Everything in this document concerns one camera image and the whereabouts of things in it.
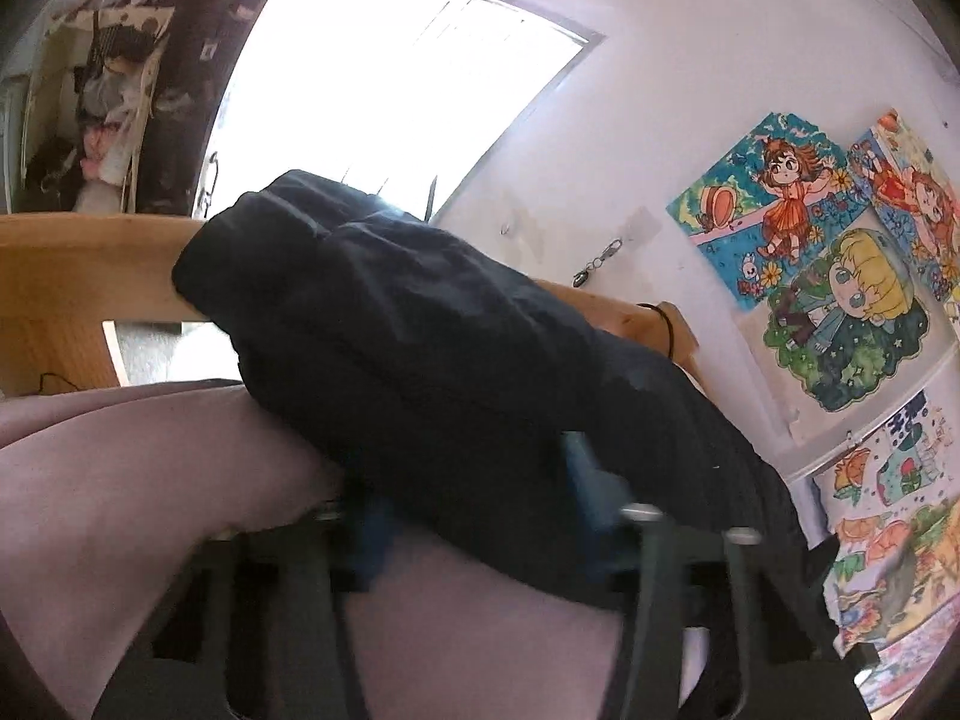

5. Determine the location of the wooden bed frame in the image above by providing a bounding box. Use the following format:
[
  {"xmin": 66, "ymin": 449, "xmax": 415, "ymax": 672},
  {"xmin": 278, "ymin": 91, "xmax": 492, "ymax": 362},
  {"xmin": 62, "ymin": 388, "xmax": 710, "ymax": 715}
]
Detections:
[{"xmin": 2, "ymin": 210, "xmax": 688, "ymax": 410}]

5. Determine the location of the black hair tie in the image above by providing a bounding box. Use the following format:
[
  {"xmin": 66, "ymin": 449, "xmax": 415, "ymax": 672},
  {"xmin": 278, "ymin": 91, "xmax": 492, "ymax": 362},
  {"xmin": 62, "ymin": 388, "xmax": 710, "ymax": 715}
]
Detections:
[{"xmin": 636, "ymin": 301, "xmax": 677, "ymax": 361}]

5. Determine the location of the fruit juice drawing poster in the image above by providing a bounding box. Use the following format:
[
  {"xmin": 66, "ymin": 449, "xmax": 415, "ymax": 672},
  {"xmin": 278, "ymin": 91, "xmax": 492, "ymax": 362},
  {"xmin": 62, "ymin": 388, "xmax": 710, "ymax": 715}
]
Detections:
[{"xmin": 814, "ymin": 390, "xmax": 958, "ymax": 530}]

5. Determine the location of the red hair girl drawing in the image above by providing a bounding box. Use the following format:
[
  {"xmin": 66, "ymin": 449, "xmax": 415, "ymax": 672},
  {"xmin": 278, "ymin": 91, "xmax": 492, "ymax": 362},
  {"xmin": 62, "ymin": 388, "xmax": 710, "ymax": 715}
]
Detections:
[{"xmin": 848, "ymin": 109, "xmax": 958, "ymax": 322}]

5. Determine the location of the black puffer jacket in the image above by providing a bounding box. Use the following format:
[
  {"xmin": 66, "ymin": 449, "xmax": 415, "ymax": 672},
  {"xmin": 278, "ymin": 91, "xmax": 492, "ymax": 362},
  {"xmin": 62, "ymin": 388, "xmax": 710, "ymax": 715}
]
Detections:
[{"xmin": 171, "ymin": 171, "xmax": 822, "ymax": 608}]

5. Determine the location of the blond anime character drawing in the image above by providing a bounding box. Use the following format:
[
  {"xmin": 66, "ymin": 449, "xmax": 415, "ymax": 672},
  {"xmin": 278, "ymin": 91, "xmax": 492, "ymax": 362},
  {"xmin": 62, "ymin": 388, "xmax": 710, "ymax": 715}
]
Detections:
[{"xmin": 739, "ymin": 211, "xmax": 955, "ymax": 445}]

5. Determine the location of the cluttered wardrobe with clothes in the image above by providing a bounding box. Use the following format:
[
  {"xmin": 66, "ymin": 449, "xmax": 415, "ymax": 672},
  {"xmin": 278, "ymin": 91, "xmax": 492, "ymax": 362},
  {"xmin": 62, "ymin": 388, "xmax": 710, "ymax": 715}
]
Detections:
[{"xmin": 2, "ymin": 0, "xmax": 267, "ymax": 216}]

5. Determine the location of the bright window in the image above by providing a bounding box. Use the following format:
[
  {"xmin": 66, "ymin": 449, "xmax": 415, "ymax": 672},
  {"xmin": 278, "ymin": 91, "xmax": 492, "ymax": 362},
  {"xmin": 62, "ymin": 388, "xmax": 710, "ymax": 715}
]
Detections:
[{"xmin": 195, "ymin": 0, "xmax": 601, "ymax": 221}]

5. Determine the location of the orange hair girl drawing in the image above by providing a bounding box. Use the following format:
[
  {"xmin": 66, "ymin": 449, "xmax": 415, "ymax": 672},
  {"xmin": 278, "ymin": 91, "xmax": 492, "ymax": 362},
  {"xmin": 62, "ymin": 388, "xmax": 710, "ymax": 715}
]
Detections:
[{"xmin": 667, "ymin": 112, "xmax": 869, "ymax": 310}]

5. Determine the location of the dark fish flowers drawing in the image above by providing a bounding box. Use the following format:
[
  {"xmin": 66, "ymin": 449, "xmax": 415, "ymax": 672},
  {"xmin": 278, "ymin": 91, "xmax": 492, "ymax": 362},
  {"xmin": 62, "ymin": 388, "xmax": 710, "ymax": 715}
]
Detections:
[{"xmin": 828, "ymin": 499, "xmax": 958, "ymax": 712}]

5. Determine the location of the pink bed duvet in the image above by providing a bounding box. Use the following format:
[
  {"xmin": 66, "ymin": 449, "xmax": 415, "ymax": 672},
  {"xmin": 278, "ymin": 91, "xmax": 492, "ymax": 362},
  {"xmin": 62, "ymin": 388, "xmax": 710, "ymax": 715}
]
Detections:
[{"xmin": 2, "ymin": 382, "xmax": 622, "ymax": 718}]

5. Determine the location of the metal keychain on wall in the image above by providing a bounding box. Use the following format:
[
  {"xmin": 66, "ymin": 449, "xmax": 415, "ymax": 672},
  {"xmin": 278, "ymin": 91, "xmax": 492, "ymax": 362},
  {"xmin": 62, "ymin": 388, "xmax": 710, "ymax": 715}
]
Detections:
[{"xmin": 571, "ymin": 238, "xmax": 623, "ymax": 289}]

